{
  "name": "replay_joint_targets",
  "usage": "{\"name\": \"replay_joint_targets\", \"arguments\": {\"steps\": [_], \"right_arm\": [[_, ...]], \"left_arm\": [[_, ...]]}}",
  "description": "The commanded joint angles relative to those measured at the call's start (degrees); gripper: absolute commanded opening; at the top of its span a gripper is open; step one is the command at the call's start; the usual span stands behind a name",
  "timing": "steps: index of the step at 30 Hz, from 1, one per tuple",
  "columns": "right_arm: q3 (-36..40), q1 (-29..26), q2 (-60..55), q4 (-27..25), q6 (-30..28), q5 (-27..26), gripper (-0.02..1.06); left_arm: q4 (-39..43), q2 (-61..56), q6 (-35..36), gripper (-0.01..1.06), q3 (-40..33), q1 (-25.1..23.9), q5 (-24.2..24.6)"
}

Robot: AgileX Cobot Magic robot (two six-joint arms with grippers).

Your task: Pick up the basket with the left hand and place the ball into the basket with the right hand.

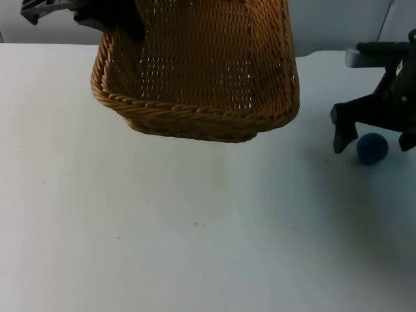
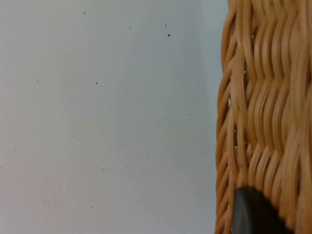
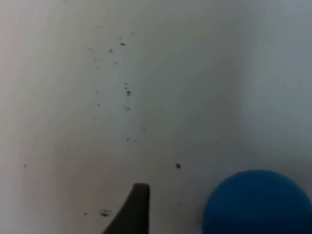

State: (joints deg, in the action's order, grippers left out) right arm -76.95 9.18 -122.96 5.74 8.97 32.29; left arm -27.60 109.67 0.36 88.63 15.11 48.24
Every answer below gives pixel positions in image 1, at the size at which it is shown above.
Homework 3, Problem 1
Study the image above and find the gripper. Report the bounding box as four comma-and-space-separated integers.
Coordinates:
73, 0, 148, 42
330, 44, 416, 154

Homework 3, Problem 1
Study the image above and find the pale brown wicker basket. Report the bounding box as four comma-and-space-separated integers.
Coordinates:
90, 0, 300, 144

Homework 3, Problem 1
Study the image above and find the blue ball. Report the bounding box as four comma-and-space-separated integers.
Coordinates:
356, 132, 389, 166

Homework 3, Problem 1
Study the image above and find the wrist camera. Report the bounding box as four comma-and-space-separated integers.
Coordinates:
19, 0, 79, 25
345, 41, 408, 70

